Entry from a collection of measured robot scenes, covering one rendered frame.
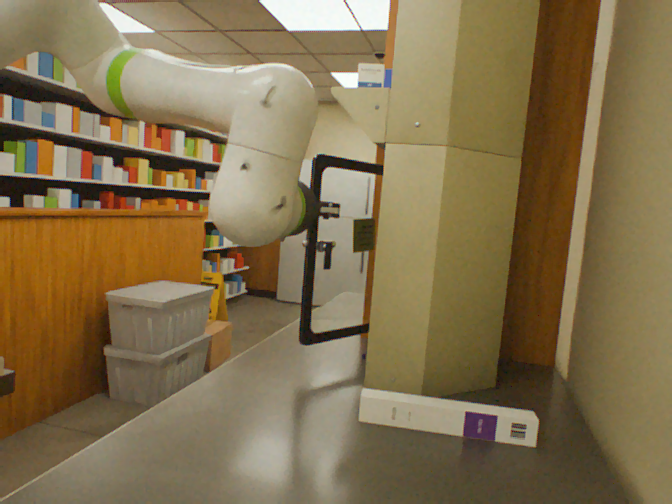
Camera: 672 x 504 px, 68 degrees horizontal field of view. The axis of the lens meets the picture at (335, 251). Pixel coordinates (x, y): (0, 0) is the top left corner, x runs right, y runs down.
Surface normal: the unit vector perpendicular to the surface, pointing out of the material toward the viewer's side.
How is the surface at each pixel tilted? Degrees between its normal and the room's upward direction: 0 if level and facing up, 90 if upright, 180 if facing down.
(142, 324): 95
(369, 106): 90
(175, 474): 0
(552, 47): 90
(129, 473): 0
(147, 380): 96
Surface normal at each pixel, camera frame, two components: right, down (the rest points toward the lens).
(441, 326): 0.49, 0.12
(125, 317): -0.27, 0.16
